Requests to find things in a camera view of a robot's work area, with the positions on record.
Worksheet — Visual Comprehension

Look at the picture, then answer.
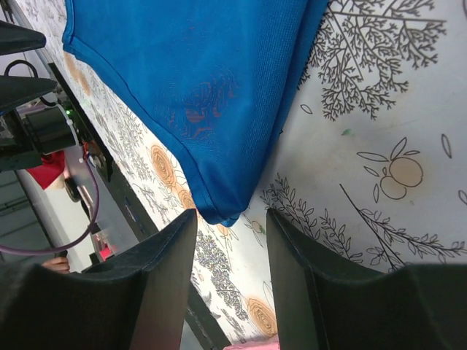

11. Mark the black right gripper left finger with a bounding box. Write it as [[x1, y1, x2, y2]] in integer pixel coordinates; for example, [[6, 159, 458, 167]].
[[1, 209, 197, 349]]

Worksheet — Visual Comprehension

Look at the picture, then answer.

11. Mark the pink floral placemat cloth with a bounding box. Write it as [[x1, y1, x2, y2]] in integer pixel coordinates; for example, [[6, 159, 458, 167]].
[[224, 336, 280, 350]]

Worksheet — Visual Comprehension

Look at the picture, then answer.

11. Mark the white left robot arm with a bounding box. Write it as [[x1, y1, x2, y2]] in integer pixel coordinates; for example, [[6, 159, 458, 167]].
[[1, 20, 79, 171]]

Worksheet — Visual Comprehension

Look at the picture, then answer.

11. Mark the floral tablecloth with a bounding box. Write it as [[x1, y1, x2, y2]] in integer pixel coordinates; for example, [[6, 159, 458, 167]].
[[15, 1, 466, 345]]

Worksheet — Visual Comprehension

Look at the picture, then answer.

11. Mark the blue satin napkin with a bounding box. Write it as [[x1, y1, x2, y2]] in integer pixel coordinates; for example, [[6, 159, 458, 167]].
[[63, 1, 327, 226]]

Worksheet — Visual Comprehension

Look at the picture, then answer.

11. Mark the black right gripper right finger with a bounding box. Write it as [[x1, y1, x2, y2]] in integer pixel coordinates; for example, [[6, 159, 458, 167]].
[[266, 209, 466, 349]]

